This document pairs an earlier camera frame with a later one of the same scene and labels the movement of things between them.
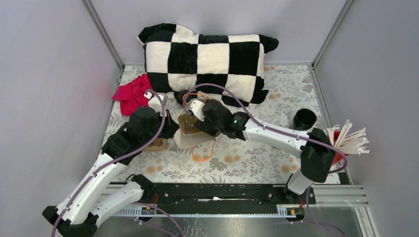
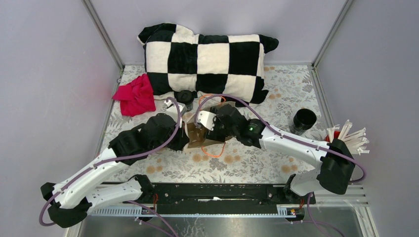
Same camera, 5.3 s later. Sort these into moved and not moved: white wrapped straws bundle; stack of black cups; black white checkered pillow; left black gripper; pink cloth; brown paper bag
Moved: brown paper bag; left black gripper
Not moved: black white checkered pillow; white wrapped straws bundle; stack of black cups; pink cloth
